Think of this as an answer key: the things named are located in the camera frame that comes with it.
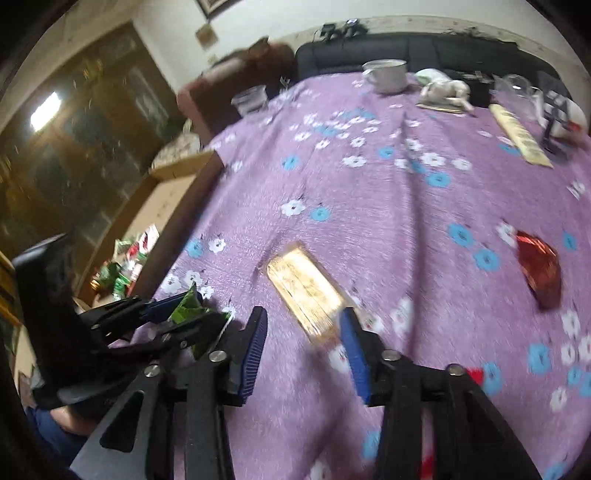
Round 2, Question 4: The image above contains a person's left forearm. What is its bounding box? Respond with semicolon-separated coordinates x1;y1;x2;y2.
24;402;94;468

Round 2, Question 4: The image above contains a white crumpled cloth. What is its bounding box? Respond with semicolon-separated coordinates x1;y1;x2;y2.
414;68;475;114

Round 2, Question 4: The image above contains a dark red foil packet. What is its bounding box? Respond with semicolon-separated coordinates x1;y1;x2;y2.
514;229;563;311

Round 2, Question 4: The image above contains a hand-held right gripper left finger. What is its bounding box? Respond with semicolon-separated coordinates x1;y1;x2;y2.
69;305;269;480

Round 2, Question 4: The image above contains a cardboard box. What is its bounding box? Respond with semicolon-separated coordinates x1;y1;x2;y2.
75;149;225;308

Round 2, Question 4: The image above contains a black phone stand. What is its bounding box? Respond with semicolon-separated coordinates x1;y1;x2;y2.
537;87;574;156

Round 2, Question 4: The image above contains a white mug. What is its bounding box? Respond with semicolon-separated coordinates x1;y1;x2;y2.
361;58;409;94

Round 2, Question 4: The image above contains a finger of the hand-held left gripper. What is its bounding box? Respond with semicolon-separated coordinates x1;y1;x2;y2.
107;309;228;366
79;294;193;343

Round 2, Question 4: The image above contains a wooden glass-door cabinet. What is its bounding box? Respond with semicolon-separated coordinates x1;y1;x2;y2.
0;20;186;298

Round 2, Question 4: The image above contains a small wall picture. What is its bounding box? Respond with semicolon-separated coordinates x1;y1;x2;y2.
194;23;219;50

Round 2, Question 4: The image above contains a clear plastic cup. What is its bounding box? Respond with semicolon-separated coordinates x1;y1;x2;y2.
230;84;269;117

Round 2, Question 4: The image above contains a patterned cushion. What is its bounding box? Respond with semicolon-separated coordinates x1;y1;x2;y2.
151;133;202;171

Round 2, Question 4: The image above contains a black leather sofa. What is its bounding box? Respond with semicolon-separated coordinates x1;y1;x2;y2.
294;31;563;85

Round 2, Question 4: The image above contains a brown armchair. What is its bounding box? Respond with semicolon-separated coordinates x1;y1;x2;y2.
177;39;297;145

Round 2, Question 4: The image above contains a clear glass pitcher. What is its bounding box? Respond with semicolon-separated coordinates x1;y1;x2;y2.
493;73;544;117

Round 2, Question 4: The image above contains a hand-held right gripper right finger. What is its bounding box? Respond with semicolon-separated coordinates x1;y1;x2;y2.
339;306;544;480

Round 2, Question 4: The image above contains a cream long tube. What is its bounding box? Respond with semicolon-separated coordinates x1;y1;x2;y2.
488;103;554;169

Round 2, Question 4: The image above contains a framed horse painting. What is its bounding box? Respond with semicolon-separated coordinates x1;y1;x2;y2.
194;0;232;20

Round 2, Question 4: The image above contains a small black box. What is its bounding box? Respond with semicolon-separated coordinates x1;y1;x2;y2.
455;71;493;108

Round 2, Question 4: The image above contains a purple floral tablecloth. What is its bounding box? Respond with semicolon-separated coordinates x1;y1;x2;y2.
111;69;591;480

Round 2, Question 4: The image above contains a large green snack packet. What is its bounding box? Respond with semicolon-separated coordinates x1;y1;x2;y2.
168;283;232;361

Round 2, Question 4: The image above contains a long yellow cracker packet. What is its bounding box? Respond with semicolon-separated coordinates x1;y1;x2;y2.
265;241;345;345

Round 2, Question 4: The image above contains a white paper bowl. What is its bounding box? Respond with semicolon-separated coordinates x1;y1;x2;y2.
553;96;590;140

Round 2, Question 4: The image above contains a brown cloth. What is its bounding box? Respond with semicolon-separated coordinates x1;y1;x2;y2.
230;36;288;63

